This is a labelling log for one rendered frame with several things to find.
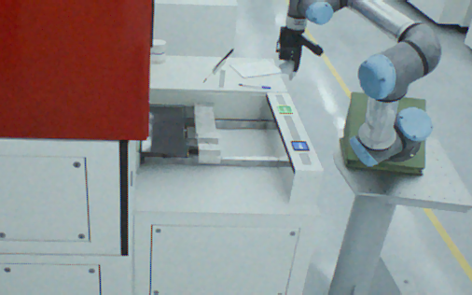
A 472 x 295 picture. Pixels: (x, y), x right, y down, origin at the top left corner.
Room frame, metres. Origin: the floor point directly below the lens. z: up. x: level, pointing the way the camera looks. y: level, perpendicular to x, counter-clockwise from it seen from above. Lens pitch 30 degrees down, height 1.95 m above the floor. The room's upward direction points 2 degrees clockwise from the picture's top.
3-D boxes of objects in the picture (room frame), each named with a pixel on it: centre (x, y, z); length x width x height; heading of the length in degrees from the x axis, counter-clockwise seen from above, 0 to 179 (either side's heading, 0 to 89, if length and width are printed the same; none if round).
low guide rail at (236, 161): (1.59, -0.16, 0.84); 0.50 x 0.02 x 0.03; 92
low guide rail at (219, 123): (1.86, -0.15, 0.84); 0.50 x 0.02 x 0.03; 92
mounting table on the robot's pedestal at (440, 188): (1.66, -0.88, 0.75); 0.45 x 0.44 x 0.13; 83
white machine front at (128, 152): (1.51, 0.12, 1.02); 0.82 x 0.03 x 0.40; 2
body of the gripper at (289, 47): (1.78, -0.43, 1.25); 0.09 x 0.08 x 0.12; 92
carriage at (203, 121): (1.73, -0.15, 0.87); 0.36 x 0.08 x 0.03; 2
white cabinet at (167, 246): (1.79, -0.20, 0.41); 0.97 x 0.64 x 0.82; 2
